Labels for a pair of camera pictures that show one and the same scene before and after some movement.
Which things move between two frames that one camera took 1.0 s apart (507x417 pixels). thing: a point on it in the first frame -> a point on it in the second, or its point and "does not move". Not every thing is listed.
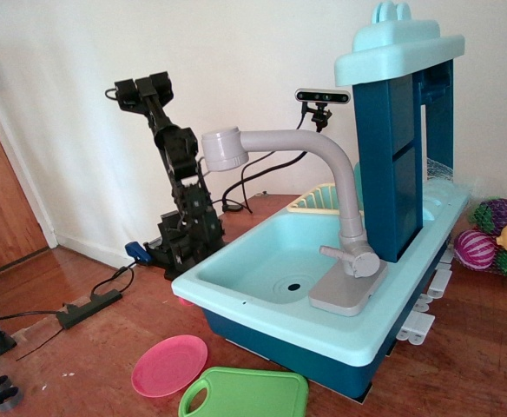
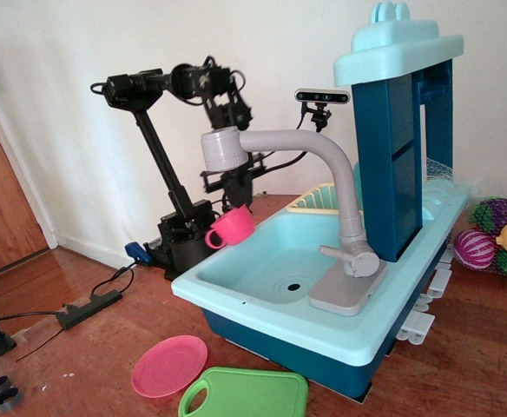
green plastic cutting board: [244, 392] does not move
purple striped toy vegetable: [474, 249] does not move
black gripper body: [197, 230] -> [238, 182]
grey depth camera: [322, 95] does not move
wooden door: [7, 229] does not move
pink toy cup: [186, 302] -> [232, 228]
